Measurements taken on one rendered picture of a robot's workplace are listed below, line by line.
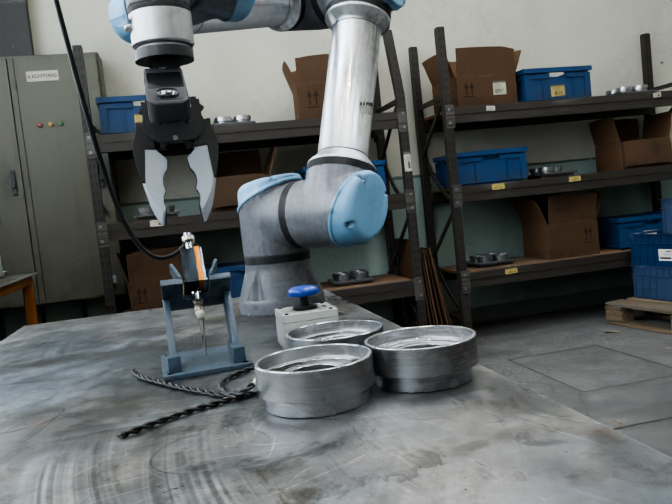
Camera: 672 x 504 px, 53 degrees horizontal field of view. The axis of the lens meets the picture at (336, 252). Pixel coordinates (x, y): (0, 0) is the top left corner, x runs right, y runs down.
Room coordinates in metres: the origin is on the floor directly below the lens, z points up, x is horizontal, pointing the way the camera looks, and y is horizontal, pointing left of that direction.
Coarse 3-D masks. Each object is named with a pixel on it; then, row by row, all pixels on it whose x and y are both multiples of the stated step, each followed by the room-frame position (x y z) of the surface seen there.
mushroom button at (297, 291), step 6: (294, 288) 0.85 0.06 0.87; (300, 288) 0.85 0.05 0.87; (306, 288) 0.85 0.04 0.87; (312, 288) 0.85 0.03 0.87; (288, 294) 0.86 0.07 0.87; (294, 294) 0.85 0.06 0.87; (300, 294) 0.84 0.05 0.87; (306, 294) 0.84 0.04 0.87; (312, 294) 0.85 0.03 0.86; (300, 300) 0.86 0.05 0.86; (306, 300) 0.86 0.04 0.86
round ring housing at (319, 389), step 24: (264, 360) 0.61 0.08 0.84; (288, 360) 0.64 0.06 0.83; (360, 360) 0.56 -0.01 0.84; (264, 384) 0.56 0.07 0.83; (288, 384) 0.55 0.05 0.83; (312, 384) 0.54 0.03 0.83; (336, 384) 0.55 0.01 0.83; (360, 384) 0.56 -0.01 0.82; (288, 408) 0.56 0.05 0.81; (312, 408) 0.55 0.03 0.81; (336, 408) 0.55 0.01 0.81
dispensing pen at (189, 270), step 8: (184, 240) 0.85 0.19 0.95; (192, 240) 0.85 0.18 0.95; (192, 248) 0.82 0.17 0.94; (184, 256) 0.82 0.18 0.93; (192, 256) 0.82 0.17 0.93; (184, 264) 0.81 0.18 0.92; (192, 264) 0.81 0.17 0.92; (184, 272) 0.80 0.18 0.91; (192, 272) 0.80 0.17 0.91; (184, 280) 0.80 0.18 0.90; (192, 280) 0.80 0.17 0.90; (184, 288) 0.81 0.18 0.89; (192, 288) 0.81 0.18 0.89; (200, 288) 0.81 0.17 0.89; (192, 296) 0.80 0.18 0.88; (200, 296) 0.80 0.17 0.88; (200, 304) 0.80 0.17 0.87; (200, 312) 0.79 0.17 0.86; (200, 320) 0.79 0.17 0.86; (200, 328) 0.78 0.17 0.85
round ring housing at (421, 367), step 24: (384, 336) 0.67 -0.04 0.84; (408, 336) 0.68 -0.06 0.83; (432, 336) 0.68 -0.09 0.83; (456, 336) 0.66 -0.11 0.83; (384, 360) 0.60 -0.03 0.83; (408, 360) 0.59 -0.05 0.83; (432, 360) 0.58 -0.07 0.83; (456, 360) 0.59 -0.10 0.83; (384, 384) 0.61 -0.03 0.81; (408, 384) 0.59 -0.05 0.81; (432, 384) 0.59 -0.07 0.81; (456, 384) 0.60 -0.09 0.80
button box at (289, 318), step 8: (312, 304) 0.87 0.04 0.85; (320, 304) 0.89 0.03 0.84; (328, 304) 0.88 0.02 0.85; (280, 312) 0.85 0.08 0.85; (288, 312) 0.85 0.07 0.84; (296, 312) 0.84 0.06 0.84; (304, 312) 0.83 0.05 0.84; (312, 312) 0.83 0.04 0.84; (320, 312) 0.83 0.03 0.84; (328, 312) 0.83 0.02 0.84; (336, 312) 0.84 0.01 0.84; (280, 320) 0.84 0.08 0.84; (288, 320) 0.82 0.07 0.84; (296, 320) 0.83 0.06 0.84; (304, 320) 0.83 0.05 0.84; (312, 320) 0.83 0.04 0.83; (320, 320) 0.83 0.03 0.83; (328, 320) 0.83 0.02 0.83; (336, 320) 0.84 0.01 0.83; (280, 328) 0.85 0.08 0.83; (288, 328) 0.82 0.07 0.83; (280, 336) 0.86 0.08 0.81; (280, 344) 0.87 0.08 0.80
